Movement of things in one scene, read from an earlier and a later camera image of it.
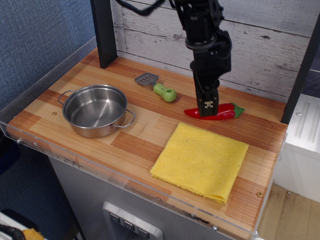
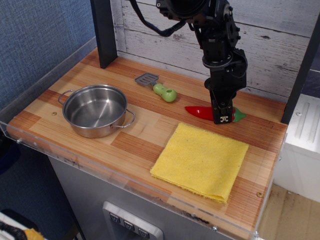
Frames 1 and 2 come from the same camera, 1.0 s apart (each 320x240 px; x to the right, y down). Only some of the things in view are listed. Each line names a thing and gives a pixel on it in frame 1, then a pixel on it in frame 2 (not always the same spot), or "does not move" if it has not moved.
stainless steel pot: [94, 111] does not move
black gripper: [212, 60] -> [224, 83]
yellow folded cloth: [203, 161] does not move
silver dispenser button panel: [123, 225] does not move
